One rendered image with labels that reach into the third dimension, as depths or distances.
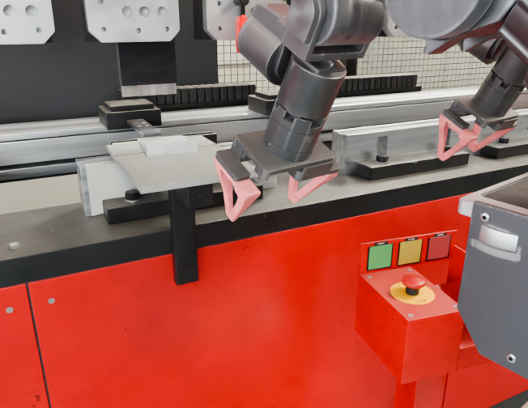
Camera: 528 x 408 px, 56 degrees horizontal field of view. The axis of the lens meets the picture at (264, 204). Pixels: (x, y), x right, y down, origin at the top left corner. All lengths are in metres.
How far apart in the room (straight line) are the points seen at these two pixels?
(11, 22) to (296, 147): 0.51
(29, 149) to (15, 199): 2.23
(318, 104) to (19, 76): 1.03
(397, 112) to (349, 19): 1.10
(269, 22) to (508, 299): 0.36
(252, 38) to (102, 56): 0.92
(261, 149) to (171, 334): 0.51
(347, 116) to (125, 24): 0.75
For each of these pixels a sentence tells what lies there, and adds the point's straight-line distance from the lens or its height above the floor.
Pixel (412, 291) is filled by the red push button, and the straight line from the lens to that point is 0.86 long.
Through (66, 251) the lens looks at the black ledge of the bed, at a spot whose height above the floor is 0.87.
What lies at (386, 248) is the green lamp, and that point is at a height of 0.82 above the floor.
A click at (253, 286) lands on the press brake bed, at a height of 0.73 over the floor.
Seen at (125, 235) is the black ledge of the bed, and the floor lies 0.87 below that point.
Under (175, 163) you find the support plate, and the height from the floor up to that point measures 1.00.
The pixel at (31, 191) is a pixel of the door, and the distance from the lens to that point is 3.40.
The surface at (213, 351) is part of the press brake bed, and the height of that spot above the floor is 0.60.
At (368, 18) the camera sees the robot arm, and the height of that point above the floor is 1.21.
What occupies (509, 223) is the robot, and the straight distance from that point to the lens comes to 0.51.
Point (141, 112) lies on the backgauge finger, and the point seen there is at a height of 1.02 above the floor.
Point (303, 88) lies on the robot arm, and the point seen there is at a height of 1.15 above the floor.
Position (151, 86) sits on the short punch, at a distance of 0.95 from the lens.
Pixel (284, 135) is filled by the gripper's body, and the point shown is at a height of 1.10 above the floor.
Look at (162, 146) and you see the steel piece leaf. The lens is 0.83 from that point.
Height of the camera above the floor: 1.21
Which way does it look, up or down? 20 degrees down
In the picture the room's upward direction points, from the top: straight up
